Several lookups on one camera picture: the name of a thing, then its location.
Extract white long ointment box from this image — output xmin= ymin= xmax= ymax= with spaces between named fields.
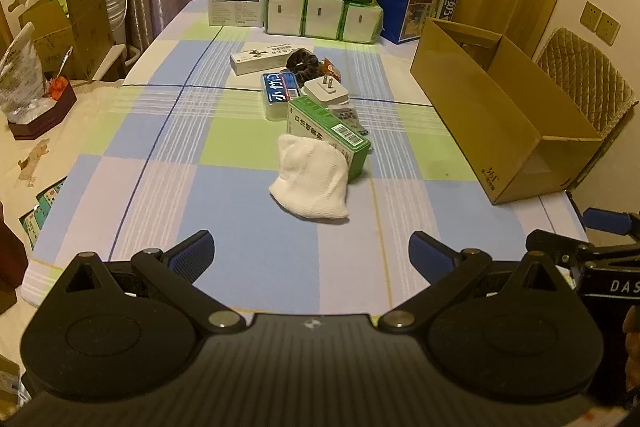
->
xmin=230 ymin=43 xmax=296 ymax=76

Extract dark wooden tissue holder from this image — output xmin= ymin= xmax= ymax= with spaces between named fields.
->
xmin=8 ymin=76 xmax=77 ymax=141

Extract silver foil sachet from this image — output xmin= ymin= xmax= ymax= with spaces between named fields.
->
xmin=329 ymin=103 xmax=369 ymax=135

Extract red snack packet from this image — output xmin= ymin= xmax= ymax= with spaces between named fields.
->
xmin=321 ymin=57 xmax=342 ymax=82

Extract blue white toothpaste box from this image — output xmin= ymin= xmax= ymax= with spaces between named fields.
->
xmin=262 ymin=72 xmax=300 ymax=121

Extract left tissue pack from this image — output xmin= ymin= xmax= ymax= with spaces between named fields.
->
xmin=265 ymin=0 xmax=306 ymax=37

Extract green medicine box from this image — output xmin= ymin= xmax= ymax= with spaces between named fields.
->
xmin=286 ymin=95 xmax=371 ymax=182

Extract stacked cardboard boxes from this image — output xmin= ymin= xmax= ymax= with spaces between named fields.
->
xmin=20 ymin=0 xmax=114 ymax=80

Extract person's right hand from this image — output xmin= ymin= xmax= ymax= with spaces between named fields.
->
xmin=623 ymin=306 xmax=640 ymax=391

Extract quilted brown chair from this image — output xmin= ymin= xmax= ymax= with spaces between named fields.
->
xmin=534 ymin=26 xmax=639 ymax=193

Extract dark velvet scrunchie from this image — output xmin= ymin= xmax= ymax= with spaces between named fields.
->
xmin=285 ymin=48 xmax=322 ymax=88

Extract brown cardboard box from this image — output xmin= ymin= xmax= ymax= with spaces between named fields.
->
xmin=411 ymin=18 xmax=602 ymax=204

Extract white power adapter plug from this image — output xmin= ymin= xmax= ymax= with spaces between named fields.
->
xmin=303 ymin=76 xmax=349 ymax=106

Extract middle tissue pack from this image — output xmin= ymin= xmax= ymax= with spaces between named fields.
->
xmin=304 ymin=0 xmax=345 ymax=40

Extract tissue pack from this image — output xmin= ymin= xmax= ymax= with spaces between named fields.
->
xmin=265 ymin=0 xmax=306 ymax=37
xmin=342 ymin=2 xmax=383 ymax=44
xmin=304 ymin=0 xmax=345 ymax=40

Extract beige wall sockets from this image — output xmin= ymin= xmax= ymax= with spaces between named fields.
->
xmin=579 ymin=1 xmax=620 ymax=46

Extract white towel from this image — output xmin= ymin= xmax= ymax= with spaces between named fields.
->
xmin=269 ymin=133 xmax=348 ymax=220

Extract right tissue pack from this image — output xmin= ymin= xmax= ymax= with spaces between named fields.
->
xmin=342 ymin=2 xmax=383 ymax=44

